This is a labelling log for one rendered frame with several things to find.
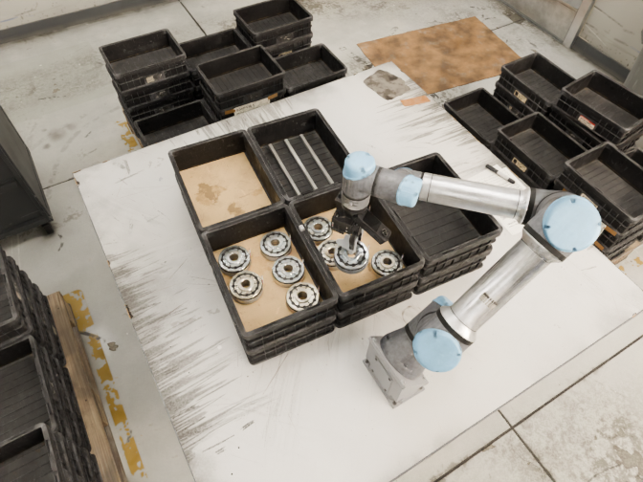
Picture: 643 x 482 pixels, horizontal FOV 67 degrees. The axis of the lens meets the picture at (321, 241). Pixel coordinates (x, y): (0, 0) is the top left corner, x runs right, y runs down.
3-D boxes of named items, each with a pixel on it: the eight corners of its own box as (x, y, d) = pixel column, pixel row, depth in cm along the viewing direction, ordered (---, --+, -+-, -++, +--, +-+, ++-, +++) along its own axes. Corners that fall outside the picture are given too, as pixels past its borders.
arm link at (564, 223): (439, 361, 132) (600, 213, 114) (437, 387, 118) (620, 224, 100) (407, 331, 133) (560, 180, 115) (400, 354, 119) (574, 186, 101)
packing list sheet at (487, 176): (558, 214, 191) (558, 214, 191) (514, 238, 184) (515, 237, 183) (500, 163, 207) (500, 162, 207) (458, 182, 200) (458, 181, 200)
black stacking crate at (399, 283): (419, 282, 159) (426, 263, 150) (339, 317, 151) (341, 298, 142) (362, 198, 179) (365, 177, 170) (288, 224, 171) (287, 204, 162)
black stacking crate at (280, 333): (337, 317, 151) (340, 299, 142) (248, 355, 143) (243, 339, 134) (287, 225, 171) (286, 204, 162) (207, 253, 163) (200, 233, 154)
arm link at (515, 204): (583, 191, 124) (394, 157, 135) (593, 196, 114) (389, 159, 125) (569, 234, 127) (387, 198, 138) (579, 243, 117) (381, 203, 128)
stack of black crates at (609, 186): (625, 252, 249) (680, 195, 213) (585, 277, 240) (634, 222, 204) (566, 201, 269) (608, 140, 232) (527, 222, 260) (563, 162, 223)
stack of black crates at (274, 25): (292, 57, 341) (290, -7, 304) (313, 80, 326) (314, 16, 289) (240, 74, 328) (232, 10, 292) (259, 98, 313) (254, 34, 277)
